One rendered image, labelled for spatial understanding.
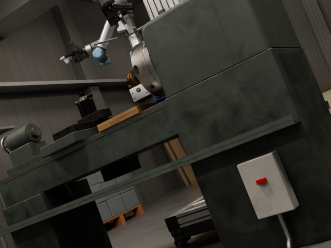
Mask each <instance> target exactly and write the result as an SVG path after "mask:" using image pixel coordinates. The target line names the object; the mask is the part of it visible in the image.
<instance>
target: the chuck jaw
mask: <svg viewBox="0 0 331 248"><path fill-rule="evenodd" d="M130 74H131V76H132V77H133V78H134V79H137V77H136V74H139V70H138V67H137V66H136V65H135V67H134V68H133V69H132V70H130Z"/></svg>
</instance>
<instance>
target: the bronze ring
mask: <svg viewBox="0 0 331 248"><path fill-rule="evenodd" d="M127 81H128V83H129V84H130V85H131V86H135V85H139V84H140V82H139V80H138V79H134V78H133V77H132V76H131V74H130V73H129V74H128V75H127Z"/></svg>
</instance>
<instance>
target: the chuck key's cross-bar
mask: <svg viewBox="0 0 331 248"><path fill-rule="evenodd" d="M143 27H144V25H143V26H142V27H140V28H138V29H137V30H138V31H139V30H141V29H142V28H143ZM134 33H135V32H134V31H133V32H131V34H127V35H123V36H120V37H116V38H112V39H109V40H105V41H101V42H97V43H94V45H99V44H102V43H106V42H110V41H113V40H117V39H121V38H124V37H128V36H130V35H132V34H134Z"/></svg>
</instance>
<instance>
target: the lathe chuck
mask: <svg viewBox="0 0 331 248"><path fill-rule="evenodd" d="M143 46H144V41H142V42H140V43H138V44H137V45H135V46H134V47H133V49H132V53H131V61H132V67H133V68H134V67H135V65H136V66H137V67H138V70H139V74H136V77H137V79H138V80H139V82H140V83H141V85H142V86H143V87H144V88H145V89H146V90H147V91H148V92H150V93H151V94H153V95H156V96H162V95H164V94H165V92H164V90H163V88H162V86H161V85H160V84H159V83H158V82H157V81H156V79H155V78H154V77H153V75H152V74H151V72H150V70H149V68H148V66H147V64H146V61H145V58H144V53H143ZM151 84H152V85H155V86H156V87H155V88H154V89H152V88H150V85H151Z"/></svg>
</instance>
